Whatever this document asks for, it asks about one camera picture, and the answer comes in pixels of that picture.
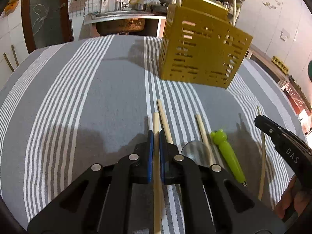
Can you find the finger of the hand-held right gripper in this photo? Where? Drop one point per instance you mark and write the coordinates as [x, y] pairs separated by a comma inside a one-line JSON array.
[[269, 126]]

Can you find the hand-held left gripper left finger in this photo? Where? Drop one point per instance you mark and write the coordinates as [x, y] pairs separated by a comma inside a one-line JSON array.
[[150, 160]]

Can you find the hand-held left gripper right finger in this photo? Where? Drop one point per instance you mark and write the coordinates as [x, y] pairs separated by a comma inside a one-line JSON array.
[[161, 160]]

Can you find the grey metal spoon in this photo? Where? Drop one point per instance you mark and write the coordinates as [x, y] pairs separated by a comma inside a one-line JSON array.
[[195, 153]]

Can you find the yellow perforated utensil holder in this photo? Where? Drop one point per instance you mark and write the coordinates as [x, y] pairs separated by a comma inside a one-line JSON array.
[[195, 53]]

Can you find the person's right hand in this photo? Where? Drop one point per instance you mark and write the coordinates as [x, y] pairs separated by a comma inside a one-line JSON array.
[[285, 199]]

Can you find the red plastic sheet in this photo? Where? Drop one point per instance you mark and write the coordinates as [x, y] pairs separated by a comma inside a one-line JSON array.
[[298, 97]]

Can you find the yellow egg carton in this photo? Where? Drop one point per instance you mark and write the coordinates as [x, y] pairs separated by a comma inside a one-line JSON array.
[[280, 64]]

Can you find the kitchen counter cabinet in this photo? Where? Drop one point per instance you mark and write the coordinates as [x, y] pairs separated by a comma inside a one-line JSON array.
[[265, 61]]

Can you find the green round object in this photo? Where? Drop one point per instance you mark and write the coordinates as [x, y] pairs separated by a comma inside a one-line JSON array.
[[310, 70]]

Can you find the steel kitchen sink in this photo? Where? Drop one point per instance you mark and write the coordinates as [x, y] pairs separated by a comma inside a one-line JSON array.
[[121, 22]]

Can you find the gas stove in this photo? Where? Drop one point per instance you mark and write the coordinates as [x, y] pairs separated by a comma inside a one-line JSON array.
[[158, 8]]

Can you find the small steel pot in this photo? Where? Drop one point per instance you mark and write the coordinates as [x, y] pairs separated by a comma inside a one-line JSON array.
[[139, 6]]

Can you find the white soap bottle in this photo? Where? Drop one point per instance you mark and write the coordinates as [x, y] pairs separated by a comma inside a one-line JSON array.
[[104, 2]]

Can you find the leaning wooden sticks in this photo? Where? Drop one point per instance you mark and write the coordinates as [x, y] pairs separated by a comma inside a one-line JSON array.
[[9, 61]]

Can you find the dark wooden glass door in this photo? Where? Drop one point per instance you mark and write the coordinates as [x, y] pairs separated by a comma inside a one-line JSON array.
[[46, 12]]

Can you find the plastic bag of oranges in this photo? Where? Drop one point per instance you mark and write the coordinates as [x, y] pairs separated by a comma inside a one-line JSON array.
[[12, 3]]

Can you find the white wall socket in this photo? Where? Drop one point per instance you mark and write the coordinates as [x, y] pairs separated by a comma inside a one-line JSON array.
[[284, 34]]

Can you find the wall hook stickers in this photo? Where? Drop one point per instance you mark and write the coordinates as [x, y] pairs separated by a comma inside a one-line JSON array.
[[270, 5]]

